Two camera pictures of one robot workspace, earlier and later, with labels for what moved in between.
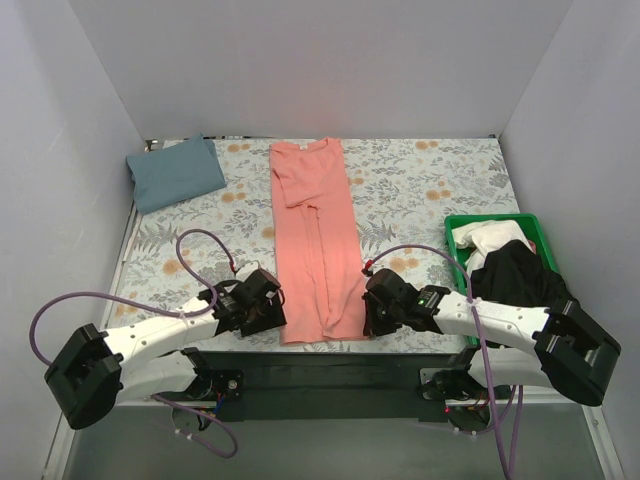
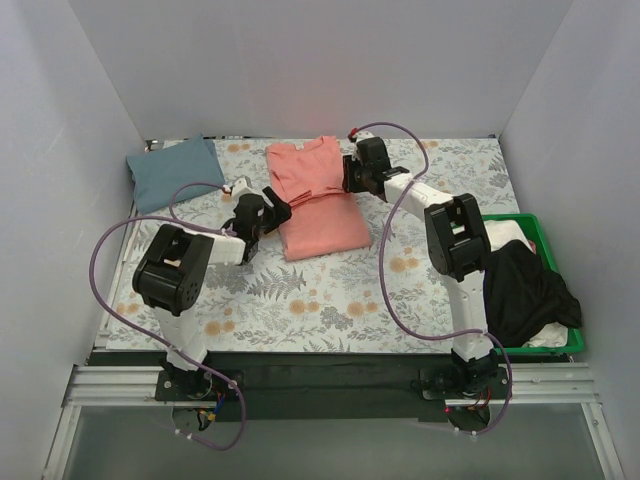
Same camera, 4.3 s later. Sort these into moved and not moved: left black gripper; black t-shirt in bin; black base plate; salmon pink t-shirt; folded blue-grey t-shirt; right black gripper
Moved: salmon pink t-shirt; right black gripper; left black gripper
Not moved: black base plate; black t-shirt in bin; folded blue-grey t-shirt
